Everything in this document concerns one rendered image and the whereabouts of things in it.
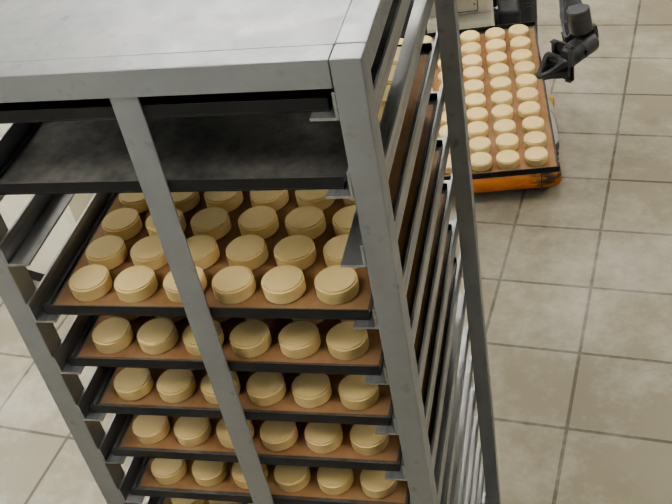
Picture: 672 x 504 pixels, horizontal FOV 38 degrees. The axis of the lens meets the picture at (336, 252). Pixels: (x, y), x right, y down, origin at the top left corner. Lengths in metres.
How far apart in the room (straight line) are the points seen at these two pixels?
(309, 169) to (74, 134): 0.31
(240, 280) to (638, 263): 2.39
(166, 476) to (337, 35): 0.76
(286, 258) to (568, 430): 1.84
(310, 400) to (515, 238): 2.34
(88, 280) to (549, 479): 1.81
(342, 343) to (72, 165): 0.37
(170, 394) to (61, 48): 0.49
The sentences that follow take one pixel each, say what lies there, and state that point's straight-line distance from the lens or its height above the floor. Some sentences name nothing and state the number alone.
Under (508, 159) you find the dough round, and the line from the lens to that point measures 2.18.
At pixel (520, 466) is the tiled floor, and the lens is 2.81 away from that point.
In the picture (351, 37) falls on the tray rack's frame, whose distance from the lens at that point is 0.90.
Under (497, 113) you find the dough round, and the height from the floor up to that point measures 0.99.
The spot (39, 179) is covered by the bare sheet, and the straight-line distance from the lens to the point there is 1.12.
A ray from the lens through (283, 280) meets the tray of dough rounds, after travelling 1.12.
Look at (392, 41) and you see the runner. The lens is 1.17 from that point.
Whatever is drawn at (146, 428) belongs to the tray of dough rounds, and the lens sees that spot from 1.39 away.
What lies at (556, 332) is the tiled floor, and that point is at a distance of 3.15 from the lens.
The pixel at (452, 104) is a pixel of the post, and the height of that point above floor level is 1.39.
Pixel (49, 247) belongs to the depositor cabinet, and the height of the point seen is 0.24.
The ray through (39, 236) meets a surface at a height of 1.58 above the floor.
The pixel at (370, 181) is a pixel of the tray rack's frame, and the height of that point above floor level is 1.69.
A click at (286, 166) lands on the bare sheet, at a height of 1.67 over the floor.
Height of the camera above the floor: 2.23
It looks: 39 degrees down
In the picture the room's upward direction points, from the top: 12 degrees counter-clockwise
